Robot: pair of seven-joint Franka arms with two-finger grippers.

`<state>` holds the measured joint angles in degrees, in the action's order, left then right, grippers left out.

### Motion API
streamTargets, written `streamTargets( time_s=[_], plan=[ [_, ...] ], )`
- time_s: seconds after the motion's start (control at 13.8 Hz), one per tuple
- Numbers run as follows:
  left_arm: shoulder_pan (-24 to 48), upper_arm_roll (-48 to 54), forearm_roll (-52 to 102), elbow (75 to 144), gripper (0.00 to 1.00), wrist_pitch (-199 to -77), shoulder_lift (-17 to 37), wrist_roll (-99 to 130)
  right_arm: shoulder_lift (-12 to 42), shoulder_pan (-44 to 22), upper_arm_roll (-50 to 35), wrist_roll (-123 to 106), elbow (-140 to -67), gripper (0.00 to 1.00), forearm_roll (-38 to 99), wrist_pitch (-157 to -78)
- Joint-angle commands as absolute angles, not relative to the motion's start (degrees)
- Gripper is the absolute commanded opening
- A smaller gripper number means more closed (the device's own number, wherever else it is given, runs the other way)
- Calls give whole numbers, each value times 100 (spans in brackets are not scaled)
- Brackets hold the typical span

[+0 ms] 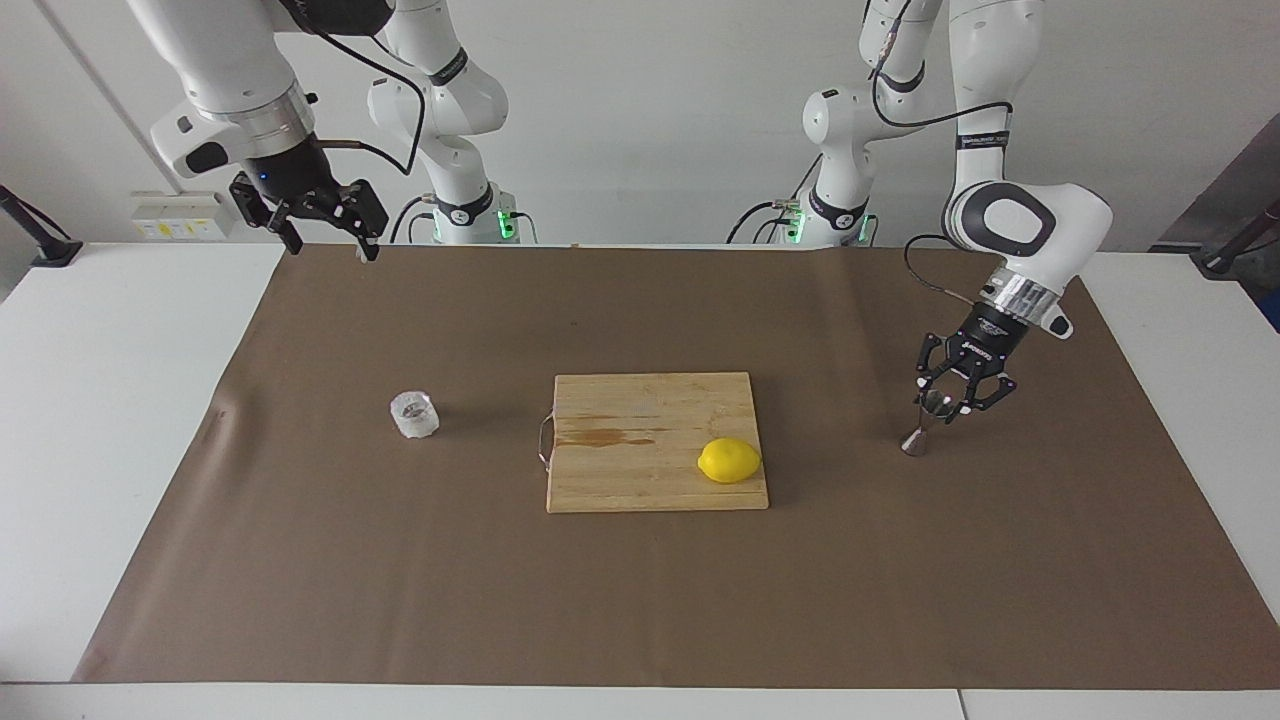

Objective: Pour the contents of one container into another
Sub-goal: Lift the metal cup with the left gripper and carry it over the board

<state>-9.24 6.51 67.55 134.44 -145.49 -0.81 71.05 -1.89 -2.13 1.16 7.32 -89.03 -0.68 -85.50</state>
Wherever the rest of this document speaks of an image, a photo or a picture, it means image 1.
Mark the white wall socket strip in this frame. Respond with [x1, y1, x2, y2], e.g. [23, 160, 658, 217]
[130, 190, 237, 242]

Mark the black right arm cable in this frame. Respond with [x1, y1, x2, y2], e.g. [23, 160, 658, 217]
[285, 0, 427, 179]

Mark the wooden cutting board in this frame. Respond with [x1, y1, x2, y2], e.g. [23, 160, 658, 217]
[538, 372, 771, 514]

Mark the brown paper table mat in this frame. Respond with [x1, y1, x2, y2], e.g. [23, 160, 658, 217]
[72, 243, 1280, 691]

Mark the clear glass cup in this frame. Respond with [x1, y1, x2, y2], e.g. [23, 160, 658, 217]
[389, 390, 441, 442]

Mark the black clamp mount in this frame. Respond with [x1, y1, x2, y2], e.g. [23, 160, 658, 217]
[0, 184, 83, 268]
[1190, 198, 1280, 282]

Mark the yellow lemon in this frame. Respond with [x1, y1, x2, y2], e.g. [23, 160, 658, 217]
[697, 437, 764, 485]

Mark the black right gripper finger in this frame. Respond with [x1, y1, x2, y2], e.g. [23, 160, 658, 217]
[310, 180, 392, 264]
[229, 172, 305, 257]

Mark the black base cable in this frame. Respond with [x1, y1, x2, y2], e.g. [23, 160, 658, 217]
[387, 194, 541, 245]
[726, 155, 831, 245]

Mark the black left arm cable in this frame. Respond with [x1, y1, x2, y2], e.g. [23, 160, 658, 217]
[869, 0, 1017, 304]

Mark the dark grey panel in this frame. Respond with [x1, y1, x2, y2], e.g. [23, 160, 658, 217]
[1148, 110, 1280, 253]

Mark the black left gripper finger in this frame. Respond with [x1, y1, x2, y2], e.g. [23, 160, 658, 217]
[914, 333, 952, 393]
[954, 373, 1020, 422]

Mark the steel double jigger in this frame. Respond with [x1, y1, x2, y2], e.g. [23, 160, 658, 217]
[900, 390, 957, 458]

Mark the black left base cable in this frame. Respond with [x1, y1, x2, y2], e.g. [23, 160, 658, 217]
[726, 155, 831, 245]

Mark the black right base cable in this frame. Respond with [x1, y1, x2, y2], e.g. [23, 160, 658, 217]
[387, 194, 541, 245]

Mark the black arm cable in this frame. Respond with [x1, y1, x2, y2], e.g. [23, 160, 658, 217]
[869, 0, 1017, 304]
[285, 0, 427, 179]

